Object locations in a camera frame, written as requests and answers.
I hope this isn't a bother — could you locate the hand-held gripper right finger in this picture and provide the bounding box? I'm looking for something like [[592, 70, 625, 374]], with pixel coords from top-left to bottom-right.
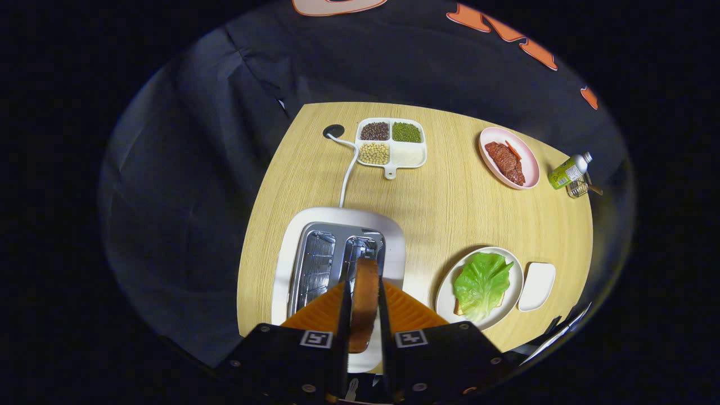
[[377, 280, 515, 404]]

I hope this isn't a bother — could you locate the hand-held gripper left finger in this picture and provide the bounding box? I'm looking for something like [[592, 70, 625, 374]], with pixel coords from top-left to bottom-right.
[[217, 280, 353, 405]]

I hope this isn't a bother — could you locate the toasted bread slice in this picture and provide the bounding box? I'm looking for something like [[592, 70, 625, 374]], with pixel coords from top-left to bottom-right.
[[349, 258, 380, 354]]

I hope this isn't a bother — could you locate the green lettuce leaf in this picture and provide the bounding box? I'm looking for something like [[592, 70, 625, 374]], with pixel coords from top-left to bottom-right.
[[453, 252, 514, 322]]

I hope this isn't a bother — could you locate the round white plate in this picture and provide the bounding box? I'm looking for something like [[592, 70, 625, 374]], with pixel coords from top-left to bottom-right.
[[435, 246, 524, 331]]

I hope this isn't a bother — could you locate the white bread slice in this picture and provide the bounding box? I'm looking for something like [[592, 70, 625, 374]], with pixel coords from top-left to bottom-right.
[[454, 297, 505, 317]]

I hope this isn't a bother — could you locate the white toaster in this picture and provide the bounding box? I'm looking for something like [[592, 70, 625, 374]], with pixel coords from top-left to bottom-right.
[[271, 206, 407, 374]]

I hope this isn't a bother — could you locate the white rounded square dish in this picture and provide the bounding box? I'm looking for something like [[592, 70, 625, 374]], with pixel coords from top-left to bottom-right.
[[517, 262, 556, 312]]

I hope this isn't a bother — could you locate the white divided dish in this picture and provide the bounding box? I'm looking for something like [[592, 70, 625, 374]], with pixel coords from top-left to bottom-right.
[[355, 117, 428, 180]]

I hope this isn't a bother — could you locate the pile of white rice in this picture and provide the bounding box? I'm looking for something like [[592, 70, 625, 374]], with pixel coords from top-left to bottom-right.
[[391, 143, 425, 167]]

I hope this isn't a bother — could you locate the pile of yellow soybeans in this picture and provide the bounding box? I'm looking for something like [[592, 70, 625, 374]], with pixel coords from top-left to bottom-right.
[[359, 142, 390, 165]]

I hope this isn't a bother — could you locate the pile of green beans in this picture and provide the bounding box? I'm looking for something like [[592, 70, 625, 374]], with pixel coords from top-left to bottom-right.
[[391, 121, 422, 143]]

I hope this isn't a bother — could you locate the pile of dark red beans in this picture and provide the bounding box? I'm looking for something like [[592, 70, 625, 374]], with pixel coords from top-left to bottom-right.
[[360, 121, 390, 141]]

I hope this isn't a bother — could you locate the brown meat slice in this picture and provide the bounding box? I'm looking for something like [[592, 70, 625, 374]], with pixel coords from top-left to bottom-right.
[[502, 159, 526, 186], [485, 141, 515, 170]]

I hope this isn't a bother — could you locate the pink plate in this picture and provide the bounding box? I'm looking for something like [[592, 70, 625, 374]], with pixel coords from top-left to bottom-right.
[[479, 127, 541, 190]]

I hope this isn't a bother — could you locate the silver bottle with green label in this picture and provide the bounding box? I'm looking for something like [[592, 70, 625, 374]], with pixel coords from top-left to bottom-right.
[[548, 152, 593, 190]]

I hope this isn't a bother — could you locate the white toaster cable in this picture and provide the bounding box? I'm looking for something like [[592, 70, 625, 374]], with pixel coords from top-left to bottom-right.
[[328, 133, 359, 208]]

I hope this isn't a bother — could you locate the metal wire basket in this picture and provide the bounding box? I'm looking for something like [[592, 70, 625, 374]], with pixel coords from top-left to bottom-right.
[[566, 174, 591, 199]]

